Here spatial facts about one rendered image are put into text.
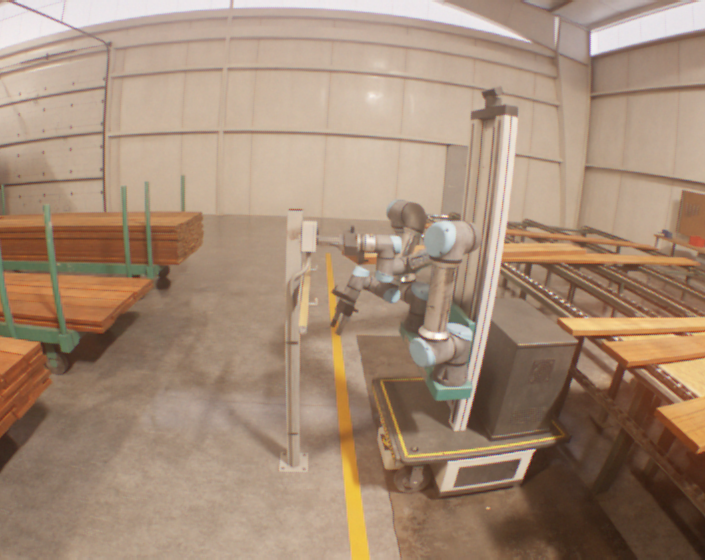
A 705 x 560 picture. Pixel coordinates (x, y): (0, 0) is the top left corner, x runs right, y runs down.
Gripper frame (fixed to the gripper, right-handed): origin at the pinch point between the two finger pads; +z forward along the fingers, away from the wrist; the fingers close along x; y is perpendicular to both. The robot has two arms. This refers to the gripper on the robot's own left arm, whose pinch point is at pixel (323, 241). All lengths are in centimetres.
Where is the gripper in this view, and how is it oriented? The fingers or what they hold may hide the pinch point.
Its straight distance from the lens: 160.4
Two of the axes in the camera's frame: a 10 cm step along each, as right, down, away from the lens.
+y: 0.9, -8.2, -5.7
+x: 0.6, 5.8, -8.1
